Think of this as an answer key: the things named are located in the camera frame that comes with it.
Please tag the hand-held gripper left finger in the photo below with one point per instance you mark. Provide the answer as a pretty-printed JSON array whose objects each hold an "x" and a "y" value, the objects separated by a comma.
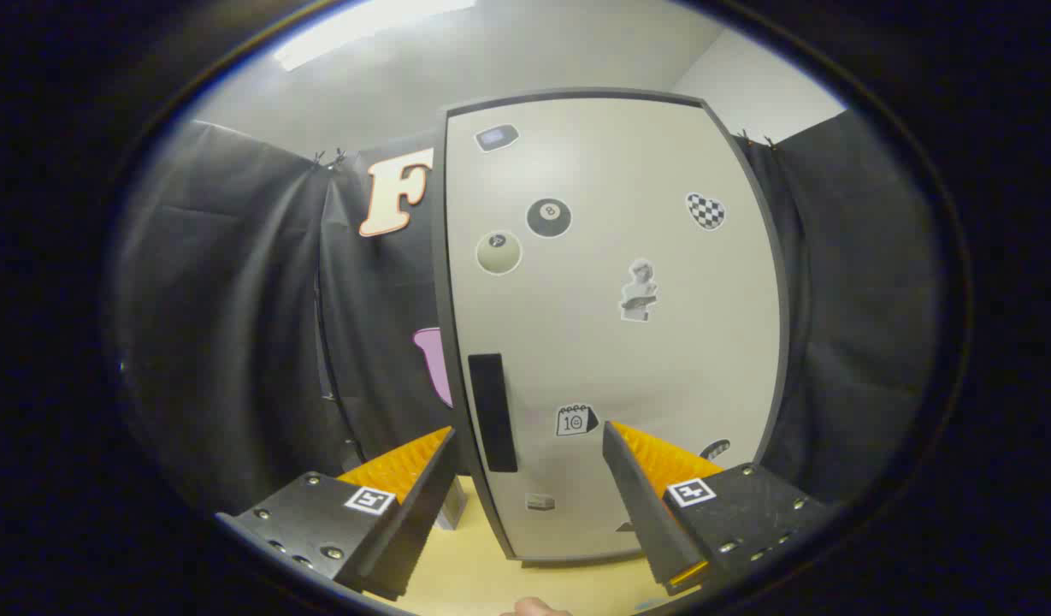
[{"x": 422, "y": 513}]

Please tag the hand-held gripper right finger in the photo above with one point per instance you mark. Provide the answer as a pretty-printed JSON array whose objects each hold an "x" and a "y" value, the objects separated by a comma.
[{"x": 640, "y": 505}]

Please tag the white cabinet door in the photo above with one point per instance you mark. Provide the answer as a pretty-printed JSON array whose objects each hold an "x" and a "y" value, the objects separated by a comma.
[{"x": 593, "y": 368}]

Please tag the grey cabinet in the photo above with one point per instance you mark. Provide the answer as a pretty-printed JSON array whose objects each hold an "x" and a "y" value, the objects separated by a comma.
[{"x": 440, "y": 257}]

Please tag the black backdrop cloth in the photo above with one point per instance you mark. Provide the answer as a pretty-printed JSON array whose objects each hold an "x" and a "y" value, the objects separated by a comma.
[{"x": 234, "y": 299}]

